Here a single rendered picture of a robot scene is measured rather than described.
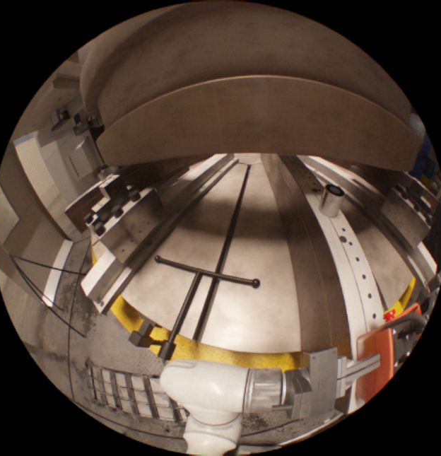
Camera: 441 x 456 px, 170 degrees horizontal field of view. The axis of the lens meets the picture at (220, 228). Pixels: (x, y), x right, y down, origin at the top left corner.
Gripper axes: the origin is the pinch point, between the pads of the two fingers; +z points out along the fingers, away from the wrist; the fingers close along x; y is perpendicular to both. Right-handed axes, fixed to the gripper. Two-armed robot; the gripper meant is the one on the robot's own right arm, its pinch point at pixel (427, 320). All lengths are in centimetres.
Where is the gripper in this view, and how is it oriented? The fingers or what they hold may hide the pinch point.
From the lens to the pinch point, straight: 38.7
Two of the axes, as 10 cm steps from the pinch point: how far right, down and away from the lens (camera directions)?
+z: -9.8, 0.3, 1.7
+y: -1.5, -6.9, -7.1
